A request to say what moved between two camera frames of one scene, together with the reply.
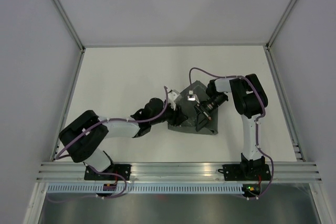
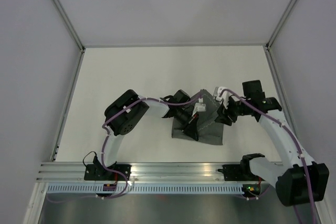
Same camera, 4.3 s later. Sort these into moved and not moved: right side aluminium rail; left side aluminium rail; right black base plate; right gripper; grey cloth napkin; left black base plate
Moved: right gripper; grey cloth napkin
Not moved: left side aluminium rail; right side aluminium rail; left black base plate; right black base plate
